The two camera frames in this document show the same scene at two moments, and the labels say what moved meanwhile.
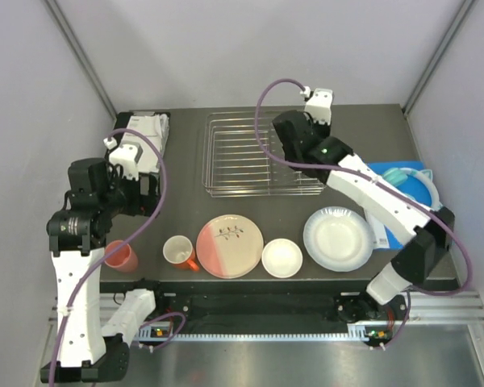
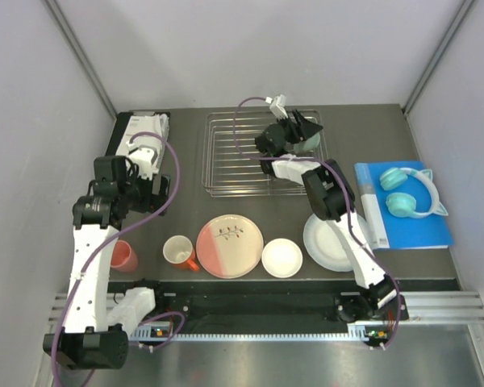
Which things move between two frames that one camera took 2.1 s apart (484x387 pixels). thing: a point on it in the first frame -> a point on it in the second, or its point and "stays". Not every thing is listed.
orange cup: x=281 y=258 stays
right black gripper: x=323 y=128 -> x=308 y=129
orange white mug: x=178 y=251 stays
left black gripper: x=143 y=205 stays
